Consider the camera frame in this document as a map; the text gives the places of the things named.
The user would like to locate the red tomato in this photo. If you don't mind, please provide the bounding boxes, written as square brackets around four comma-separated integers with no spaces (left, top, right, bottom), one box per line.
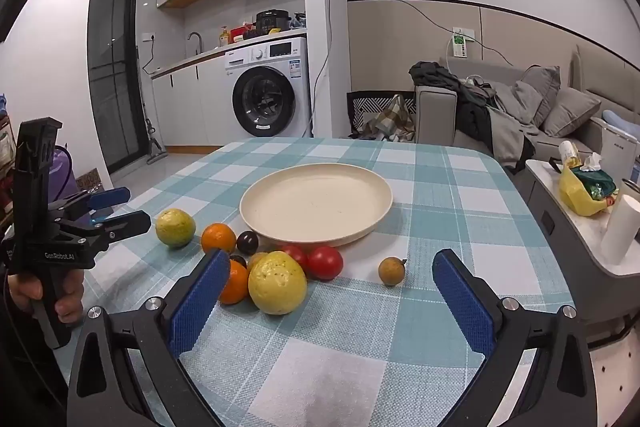
[307,245,345,281]
[281,244,310,273]

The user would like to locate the orange mandarin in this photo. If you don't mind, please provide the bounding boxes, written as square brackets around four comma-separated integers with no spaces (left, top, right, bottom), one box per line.
[201,223,237,255]
[218,260,250,306]

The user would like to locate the yellow guava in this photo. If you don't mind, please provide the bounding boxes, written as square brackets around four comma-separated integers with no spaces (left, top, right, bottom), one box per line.
[248,251,308,315]

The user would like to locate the white air purifier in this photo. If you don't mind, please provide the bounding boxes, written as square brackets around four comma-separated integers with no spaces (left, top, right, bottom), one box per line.
[602,127,640,188]

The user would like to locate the dark purple plum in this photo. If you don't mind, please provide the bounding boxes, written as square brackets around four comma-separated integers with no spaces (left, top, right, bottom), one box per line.
[236,230,259,254]

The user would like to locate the dark glass door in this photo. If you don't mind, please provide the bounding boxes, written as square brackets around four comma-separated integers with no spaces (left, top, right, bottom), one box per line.
[87,0,151,175]

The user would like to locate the person's left forearm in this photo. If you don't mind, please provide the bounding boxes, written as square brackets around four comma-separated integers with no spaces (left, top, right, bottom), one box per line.
[0,307,68,413]

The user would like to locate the black patterned laundry basket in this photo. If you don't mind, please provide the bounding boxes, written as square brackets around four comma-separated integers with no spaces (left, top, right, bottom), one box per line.
[346,91,418,142]

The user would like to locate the black rice cooker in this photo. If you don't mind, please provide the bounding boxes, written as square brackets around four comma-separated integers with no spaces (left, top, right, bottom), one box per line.
[255,9,292,35]

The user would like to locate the grey cushion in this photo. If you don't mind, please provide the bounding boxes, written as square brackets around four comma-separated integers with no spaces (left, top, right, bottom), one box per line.
[512,65,562,128]
[541,87,602,138]

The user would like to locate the cream round plate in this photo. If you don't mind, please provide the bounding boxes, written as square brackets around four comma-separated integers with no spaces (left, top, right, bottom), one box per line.
[239,163,394,249]

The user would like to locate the light blue pillow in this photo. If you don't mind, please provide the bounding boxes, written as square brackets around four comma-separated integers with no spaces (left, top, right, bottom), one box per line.
[602,109,640,138]

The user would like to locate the grey sofa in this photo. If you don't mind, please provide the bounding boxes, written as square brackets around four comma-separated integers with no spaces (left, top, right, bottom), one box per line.
[415,44,640,168]

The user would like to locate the teal checked tablecloth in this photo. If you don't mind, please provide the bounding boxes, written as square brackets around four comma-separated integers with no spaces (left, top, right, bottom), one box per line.
[52,137,576,427]

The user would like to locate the white paper roll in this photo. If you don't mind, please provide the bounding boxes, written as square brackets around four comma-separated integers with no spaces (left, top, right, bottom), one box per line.
[600,193,640,264]

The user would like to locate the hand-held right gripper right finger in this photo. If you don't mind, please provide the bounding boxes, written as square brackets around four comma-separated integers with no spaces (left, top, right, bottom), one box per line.
[432,249,598,427]

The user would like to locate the person's left hand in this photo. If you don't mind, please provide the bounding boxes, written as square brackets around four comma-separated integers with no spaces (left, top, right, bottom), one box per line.
[6,268,86,324]

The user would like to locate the white kitchen counter cabinets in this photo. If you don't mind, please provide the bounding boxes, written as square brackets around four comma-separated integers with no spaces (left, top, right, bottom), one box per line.
[151,49,236,148]

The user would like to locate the small brown round fruit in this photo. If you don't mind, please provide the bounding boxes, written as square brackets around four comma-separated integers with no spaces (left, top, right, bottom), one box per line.
[378,256,407,287]

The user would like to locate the checked clothes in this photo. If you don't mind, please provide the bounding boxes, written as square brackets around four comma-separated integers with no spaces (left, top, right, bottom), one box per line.
[362,94,417,142]

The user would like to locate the white mop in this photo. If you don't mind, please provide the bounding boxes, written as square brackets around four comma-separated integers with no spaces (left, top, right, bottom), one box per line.
[135,47,168,165]

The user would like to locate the dark jacket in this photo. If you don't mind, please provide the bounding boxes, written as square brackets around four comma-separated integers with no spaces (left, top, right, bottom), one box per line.
[409,61,536,170]

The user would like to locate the purple bag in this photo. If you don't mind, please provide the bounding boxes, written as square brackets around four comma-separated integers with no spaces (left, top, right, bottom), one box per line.
[52,144,79,204]

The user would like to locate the white washing machine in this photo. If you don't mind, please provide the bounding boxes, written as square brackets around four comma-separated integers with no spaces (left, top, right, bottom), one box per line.
[223,36,313,138]

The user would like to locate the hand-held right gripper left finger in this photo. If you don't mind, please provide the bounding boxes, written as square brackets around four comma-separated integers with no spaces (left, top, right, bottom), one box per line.
[66,248,232,427]

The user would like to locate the yellow bag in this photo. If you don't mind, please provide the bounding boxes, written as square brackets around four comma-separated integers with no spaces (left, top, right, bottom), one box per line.
[558,154,619,215]

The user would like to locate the green guava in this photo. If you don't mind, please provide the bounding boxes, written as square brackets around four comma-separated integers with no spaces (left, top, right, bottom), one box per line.
[155,209,196,249]

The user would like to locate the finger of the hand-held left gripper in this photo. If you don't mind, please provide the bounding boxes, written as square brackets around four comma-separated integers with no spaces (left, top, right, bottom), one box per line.
[47,187,132,214]
[56,210,152,242]

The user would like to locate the white side table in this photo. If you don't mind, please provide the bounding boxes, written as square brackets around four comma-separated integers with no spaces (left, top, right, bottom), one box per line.
[525,159,640,348]

